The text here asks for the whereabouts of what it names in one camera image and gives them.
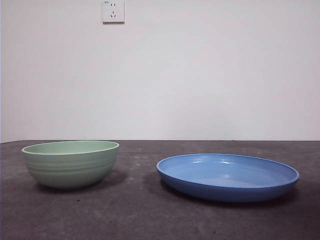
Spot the blue plate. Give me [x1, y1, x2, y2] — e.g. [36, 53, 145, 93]
[156, 152, 300, 203]

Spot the green ribbed bowl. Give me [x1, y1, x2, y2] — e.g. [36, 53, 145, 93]
[21, 140, 120, 190]

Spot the white wall socket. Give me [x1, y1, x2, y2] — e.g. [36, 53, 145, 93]
[102, 0, 125, 25]

